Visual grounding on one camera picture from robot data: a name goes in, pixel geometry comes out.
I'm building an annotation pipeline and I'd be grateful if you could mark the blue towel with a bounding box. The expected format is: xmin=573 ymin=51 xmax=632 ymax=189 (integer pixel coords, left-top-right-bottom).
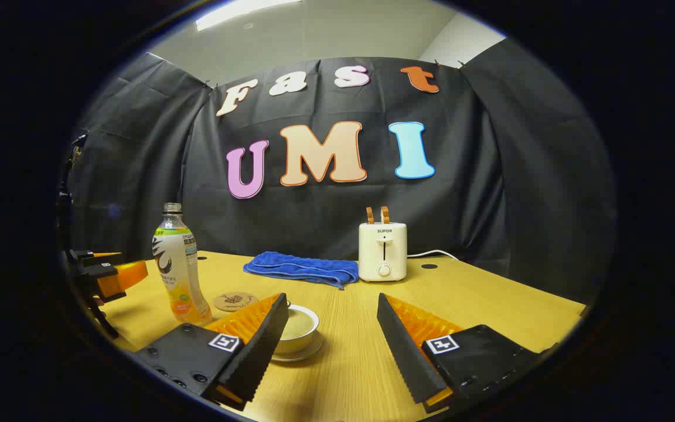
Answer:
xmin=243 ymin=251 xmax=360 ymax=290

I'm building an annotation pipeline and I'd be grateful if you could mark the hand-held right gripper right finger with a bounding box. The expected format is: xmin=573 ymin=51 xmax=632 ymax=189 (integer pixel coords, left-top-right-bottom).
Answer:
xmin=376 ymin=292 xmax=540 ymax=414

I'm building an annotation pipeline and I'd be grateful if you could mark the clear labelled water bottle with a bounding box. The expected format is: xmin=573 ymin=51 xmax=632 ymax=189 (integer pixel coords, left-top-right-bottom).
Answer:
xmin=151 ymin=203 xmax=212 ymax=326

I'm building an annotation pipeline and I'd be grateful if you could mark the white power cable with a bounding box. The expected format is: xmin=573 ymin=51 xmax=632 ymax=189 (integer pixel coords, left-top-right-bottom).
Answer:
xmin=407 ymin=250 xmax=460 ymax=261

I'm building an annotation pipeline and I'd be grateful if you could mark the white saucer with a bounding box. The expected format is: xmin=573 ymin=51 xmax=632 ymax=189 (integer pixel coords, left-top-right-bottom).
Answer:
xmin=271 ymin=333 xmax=324 ymax=362

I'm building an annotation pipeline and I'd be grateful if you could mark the white teacup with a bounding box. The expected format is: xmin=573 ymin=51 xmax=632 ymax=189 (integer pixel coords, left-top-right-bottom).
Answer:
xmin=274 ymin=305 xmax=320 ymax=355

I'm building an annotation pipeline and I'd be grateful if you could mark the round brown coaster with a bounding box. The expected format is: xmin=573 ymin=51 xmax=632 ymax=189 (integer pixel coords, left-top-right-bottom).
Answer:
xmin=213 ymin=292 xmax=259 ymax=313

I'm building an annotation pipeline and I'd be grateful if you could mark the white toaster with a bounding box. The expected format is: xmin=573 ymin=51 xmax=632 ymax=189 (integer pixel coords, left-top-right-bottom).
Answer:
xmin=359 ymin=222 xmax=407 ymax=283

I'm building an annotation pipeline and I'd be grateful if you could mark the black backdrop cloth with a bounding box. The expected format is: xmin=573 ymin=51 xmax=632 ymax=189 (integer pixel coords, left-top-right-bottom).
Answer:
xmin=68 ymin=38 xmax=616 ymax=305

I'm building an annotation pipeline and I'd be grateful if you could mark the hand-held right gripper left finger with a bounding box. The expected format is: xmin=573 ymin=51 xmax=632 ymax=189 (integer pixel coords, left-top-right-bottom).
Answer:
xmin=132 ymin=292 xmax=289 ymax=411

